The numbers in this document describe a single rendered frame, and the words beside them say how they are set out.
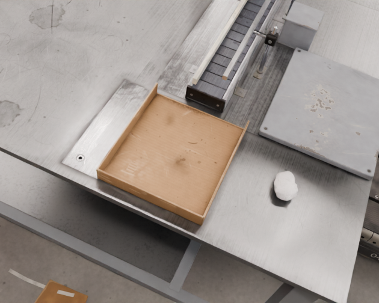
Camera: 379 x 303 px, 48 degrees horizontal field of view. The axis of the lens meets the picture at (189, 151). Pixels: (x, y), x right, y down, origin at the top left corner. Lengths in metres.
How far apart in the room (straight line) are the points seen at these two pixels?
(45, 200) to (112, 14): 0.73
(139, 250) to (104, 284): 0.26
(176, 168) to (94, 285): 0.87
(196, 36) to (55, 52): 0.41
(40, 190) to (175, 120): 0.77
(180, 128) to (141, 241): 0.62
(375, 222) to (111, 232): 1.02
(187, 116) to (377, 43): 0.71
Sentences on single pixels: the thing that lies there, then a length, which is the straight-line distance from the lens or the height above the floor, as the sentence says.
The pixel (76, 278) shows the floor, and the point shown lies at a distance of 1.78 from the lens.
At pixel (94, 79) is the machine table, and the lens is 1.18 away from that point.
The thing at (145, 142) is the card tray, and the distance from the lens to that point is 1.04.
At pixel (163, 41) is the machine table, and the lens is 1.29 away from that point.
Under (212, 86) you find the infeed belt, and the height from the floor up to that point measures 0.88.
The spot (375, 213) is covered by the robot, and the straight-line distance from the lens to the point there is 1.87.
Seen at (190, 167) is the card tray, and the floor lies 0.83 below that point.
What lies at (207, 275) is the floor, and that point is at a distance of 1.79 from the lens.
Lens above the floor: 1.68
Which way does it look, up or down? 55 degrees down
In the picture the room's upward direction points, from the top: 12 degrees clockwise
